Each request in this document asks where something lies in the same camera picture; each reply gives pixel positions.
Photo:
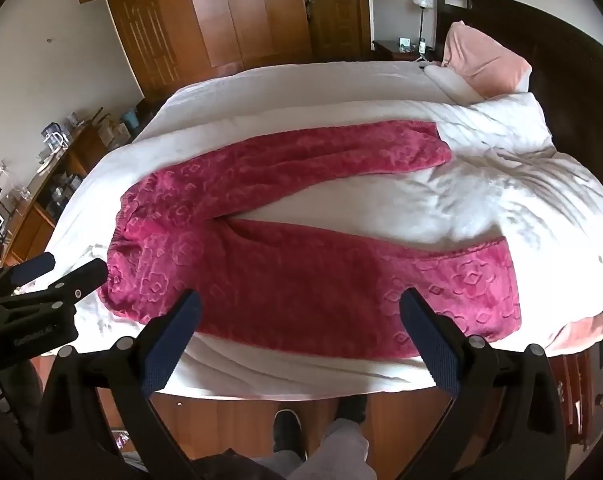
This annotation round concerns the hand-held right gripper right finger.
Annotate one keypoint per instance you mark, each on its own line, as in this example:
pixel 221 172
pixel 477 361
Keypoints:
pixel 434 347

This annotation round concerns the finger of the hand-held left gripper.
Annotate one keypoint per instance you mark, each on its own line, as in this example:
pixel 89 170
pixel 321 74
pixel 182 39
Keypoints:
pixel 83 277
pixel 31 269

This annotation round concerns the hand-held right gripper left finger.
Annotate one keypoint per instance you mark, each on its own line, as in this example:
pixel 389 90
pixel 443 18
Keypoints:
pixel 174 342

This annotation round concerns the pink fleece pants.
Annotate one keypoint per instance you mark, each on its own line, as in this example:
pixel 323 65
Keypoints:
pixel 291 280

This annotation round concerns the wooden sideboard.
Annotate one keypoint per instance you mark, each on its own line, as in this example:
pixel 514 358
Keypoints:
pixel 46 195

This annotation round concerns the person's black right shoe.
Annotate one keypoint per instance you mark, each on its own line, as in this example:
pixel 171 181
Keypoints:
pixel 352 409

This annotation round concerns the person's black shoe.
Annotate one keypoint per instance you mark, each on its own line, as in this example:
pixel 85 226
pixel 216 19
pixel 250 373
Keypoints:
pixel 286 430
pixel 352 409

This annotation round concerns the glass kettle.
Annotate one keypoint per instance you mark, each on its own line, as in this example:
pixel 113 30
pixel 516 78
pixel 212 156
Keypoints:
pixel 53 139

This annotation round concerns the person's black left shoe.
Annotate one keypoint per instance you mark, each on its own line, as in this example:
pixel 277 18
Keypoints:
pixel 286 430

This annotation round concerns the pink blanket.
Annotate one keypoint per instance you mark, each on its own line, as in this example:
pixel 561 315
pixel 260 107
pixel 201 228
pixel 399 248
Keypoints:
pixel 579 332

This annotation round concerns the person's left leg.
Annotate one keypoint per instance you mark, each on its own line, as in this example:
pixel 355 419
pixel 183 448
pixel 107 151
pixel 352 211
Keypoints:
pixel 281 466

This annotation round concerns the teal box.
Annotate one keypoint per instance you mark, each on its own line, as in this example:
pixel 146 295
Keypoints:
pixel 130 119

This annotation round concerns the white quilt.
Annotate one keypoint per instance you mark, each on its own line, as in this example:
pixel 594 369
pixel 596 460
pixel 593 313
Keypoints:
pixel 526 175

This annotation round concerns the white pillow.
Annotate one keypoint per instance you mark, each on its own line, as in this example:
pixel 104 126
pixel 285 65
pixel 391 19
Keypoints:
pixel 449 82

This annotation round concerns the brown wooden wardrobe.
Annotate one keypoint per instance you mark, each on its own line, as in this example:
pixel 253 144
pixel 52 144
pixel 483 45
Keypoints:
pixel 201 15

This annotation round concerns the pink pillow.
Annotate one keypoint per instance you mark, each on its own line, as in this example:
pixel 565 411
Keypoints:
pixel 481 62

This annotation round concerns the dark wooden nightstand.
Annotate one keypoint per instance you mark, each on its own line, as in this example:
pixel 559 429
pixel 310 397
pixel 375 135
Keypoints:
pixel 396 50

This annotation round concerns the dark wooden headboard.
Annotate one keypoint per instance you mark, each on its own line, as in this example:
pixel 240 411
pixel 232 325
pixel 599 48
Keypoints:
pixel 566 45

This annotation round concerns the white table lamp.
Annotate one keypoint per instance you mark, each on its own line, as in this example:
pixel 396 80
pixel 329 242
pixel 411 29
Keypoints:
pixel 422 2

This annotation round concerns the brown wooden door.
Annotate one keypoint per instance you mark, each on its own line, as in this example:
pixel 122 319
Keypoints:
pixel 339 7

